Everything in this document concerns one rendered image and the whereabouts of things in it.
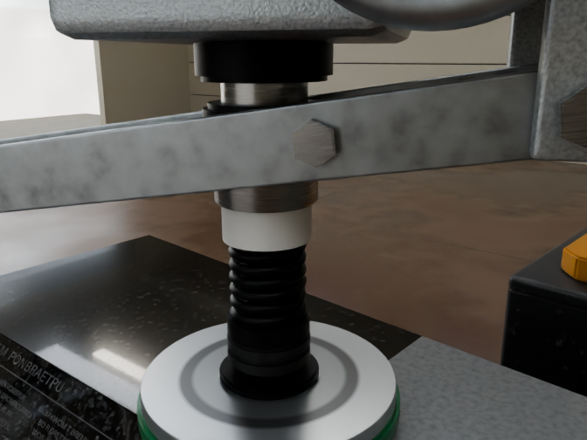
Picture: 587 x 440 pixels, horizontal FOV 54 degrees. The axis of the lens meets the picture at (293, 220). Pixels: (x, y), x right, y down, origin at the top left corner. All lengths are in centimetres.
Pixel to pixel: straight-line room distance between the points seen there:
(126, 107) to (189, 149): 845
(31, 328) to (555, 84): 58
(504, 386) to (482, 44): 639
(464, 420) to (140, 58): 865
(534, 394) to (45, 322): 52
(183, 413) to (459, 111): 29
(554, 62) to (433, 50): 676
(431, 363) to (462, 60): 644
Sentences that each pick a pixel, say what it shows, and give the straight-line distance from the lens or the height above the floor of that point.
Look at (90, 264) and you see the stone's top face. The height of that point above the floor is 80.
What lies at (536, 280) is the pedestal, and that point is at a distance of 102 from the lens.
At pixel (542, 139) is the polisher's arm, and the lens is 34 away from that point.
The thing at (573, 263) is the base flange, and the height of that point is 77.
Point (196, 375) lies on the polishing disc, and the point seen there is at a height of 84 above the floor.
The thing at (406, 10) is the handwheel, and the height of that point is 111.
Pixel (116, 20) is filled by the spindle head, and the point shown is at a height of 111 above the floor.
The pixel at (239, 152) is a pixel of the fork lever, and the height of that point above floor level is 103.
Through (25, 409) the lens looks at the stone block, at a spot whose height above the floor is 77.
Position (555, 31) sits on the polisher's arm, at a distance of 33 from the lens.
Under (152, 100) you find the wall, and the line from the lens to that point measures 913.
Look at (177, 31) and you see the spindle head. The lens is 34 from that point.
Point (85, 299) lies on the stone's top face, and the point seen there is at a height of 80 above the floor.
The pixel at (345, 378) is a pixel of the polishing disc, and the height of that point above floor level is 84.
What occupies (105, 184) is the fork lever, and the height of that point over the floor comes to 101.
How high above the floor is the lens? 109
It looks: 16 degrees down
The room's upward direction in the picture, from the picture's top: straight up
